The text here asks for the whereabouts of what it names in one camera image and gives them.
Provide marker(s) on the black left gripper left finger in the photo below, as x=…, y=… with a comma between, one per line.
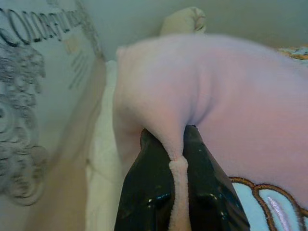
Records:
x=146, y=192

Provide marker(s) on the grey ornament print pillow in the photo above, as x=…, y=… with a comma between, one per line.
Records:
x=29, y=96

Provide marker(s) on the pink plush pillow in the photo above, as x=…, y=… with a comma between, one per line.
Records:
x=216, y=84

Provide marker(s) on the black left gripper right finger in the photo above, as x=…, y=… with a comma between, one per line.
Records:
x=211, y=197

